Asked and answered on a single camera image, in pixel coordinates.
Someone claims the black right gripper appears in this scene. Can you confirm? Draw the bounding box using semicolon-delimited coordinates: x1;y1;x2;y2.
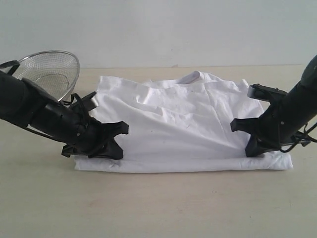
230;96;312;157

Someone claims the metal wire mesh basket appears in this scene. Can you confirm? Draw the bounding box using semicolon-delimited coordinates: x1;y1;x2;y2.
13;50;80;101

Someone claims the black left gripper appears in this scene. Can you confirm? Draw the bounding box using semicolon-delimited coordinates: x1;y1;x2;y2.
44;104;129;160

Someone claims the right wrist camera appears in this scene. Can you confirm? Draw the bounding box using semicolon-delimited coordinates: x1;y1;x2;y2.
247;84;288;104

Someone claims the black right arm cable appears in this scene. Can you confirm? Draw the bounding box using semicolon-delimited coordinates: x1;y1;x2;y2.
279;121;317;153

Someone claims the white t-shirt red print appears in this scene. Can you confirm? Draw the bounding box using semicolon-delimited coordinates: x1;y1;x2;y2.
74;71;293;173

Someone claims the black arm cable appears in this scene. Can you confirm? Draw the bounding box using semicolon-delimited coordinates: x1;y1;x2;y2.
279;121;317;153
0;59;20;75

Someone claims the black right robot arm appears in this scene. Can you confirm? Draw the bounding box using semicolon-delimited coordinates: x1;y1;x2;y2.
230;58;317;157

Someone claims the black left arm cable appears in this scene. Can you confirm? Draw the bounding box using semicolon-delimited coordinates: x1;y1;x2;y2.
0;59;20;75

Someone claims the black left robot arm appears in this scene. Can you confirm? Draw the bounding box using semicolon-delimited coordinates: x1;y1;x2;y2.
0;72;129;160

